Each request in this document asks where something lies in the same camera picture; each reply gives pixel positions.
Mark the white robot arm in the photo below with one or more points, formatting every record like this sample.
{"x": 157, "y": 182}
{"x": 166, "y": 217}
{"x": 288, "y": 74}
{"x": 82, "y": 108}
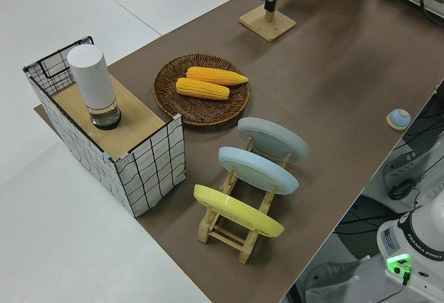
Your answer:
{"x": 426, "y": 247}

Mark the wooden mug tree stand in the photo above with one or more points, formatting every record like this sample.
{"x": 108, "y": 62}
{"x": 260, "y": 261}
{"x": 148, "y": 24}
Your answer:
{"x": 268, "y": 25}

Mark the yellow corn cob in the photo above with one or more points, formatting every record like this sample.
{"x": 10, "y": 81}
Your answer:
{"x": 203, "y": 89}
{"x": 216, "y": 76}

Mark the brown table mat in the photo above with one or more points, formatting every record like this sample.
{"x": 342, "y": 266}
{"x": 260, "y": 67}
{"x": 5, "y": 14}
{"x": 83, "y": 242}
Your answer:
{"x": 329, "y": 91}

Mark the round brown wicker tray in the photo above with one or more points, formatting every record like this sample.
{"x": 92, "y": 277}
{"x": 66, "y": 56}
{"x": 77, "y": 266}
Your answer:
{"x": 204, "y": 109}

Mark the grey plate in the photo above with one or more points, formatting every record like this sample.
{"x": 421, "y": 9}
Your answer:
{"x": 274, "y": 138}

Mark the blue call bell wooden base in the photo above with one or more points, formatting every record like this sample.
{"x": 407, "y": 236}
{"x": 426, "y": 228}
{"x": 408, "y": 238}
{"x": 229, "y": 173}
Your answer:
{"x": 399, "y": 118}

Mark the light blue plate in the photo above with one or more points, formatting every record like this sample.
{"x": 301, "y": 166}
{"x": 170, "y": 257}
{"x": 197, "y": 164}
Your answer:
{"x": 258, "y": 169}

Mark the light wooden board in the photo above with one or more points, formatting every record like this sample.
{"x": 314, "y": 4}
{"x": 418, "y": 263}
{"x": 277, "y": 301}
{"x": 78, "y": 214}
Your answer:
{"x": 135, "y": 119}

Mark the white cylinder bottle glass base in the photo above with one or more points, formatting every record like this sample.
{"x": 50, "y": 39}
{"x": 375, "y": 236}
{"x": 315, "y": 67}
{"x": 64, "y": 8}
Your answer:
{"x": 93, "y": 77}

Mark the yellow plate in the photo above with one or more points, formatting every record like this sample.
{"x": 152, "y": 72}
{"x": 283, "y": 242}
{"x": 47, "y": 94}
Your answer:
{"x": 236, "y": 209}

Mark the white grid pattern storage box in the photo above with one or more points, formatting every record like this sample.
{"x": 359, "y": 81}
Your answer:
{"x": 152, "y": 174}

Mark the wooden plate rack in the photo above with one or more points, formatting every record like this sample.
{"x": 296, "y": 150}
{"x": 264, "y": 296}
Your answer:
{"x": 243, "y": 244}

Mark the white metal mounting bracket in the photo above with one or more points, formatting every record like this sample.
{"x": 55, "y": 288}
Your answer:
{"x": 404, "y": 169}
{"x": 329, "y": 282}

